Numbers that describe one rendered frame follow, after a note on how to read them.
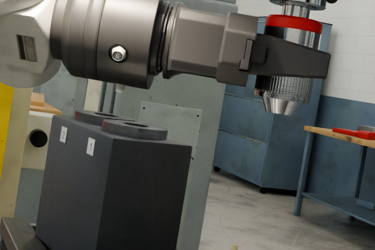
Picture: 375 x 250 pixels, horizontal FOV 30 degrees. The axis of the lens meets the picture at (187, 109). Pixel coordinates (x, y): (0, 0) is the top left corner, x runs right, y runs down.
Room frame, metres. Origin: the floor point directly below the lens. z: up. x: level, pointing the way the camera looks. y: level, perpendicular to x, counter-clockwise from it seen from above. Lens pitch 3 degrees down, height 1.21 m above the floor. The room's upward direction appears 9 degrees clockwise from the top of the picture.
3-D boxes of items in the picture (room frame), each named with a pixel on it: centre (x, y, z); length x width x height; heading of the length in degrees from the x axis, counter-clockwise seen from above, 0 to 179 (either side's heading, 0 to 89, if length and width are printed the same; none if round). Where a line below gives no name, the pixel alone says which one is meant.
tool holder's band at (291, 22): (0.58, -0.08, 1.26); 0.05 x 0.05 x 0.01
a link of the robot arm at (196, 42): (0.59, 0.02, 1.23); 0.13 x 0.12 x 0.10; 177
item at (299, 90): (0.58, -0.08, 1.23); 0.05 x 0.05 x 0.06
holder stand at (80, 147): (0.99, 0.09, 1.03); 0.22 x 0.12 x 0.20; 32
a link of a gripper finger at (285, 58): (0.55, -0.07, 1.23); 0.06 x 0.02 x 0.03; 87
